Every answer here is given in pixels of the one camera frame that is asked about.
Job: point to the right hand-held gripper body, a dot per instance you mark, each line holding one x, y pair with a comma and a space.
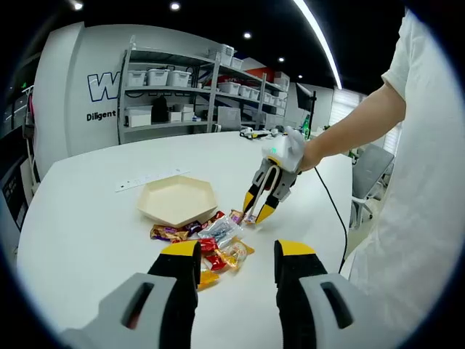
285, 152

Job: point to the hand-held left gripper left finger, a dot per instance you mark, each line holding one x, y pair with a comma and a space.
109, 321

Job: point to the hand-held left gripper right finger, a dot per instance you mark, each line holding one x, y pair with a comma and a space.
290, 320

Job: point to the white food tongs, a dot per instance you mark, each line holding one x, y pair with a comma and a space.
258, 192

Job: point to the brown food packet purple label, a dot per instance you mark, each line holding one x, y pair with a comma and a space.
238, 217

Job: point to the brown food packet red label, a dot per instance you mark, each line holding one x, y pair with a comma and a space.
215, 217

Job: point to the clear food packet grey contents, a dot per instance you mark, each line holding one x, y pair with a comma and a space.
221, 229

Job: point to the yellow clear food packet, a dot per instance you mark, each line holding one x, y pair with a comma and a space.
208, 280
236, 251

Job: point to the dark purple food packet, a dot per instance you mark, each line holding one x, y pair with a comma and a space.
194, 227

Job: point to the beige hexagonal container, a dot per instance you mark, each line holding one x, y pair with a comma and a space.
178, 200

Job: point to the small red food packet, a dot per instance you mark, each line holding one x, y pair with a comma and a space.
214, 261

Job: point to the gold purple food packet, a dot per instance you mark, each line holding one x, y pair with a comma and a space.
165, 232

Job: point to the green bottle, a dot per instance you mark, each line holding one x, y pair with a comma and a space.
307, 125

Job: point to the white yellow device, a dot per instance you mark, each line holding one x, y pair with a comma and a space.
252, 134

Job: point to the black monitor on stand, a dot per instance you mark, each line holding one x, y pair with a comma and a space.
304, 97

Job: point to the grey panel board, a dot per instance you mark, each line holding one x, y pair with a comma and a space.
229, 119

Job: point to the white window blinds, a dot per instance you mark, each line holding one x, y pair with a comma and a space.
345, 107

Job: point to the grey office chair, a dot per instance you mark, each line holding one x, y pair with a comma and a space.
370, 167

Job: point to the grey metal shelf rack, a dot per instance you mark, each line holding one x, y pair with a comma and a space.
163, 126

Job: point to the white flat strip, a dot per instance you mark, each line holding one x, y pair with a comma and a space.
145, 180

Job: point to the black bag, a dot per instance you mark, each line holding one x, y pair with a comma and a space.
159, 111

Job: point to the long ceiling light strip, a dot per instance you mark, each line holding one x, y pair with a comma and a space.
320, 37

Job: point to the person in white shirt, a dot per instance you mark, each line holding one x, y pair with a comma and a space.
417, 181

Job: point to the large white box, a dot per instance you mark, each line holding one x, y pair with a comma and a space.
138, 117

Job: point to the row of white storage bins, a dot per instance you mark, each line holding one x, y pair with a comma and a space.
158, 77

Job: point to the black equipment cabinet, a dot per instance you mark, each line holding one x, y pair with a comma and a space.
14, 181

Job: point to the round ceiling spotlights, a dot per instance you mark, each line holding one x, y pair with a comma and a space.
175, 6

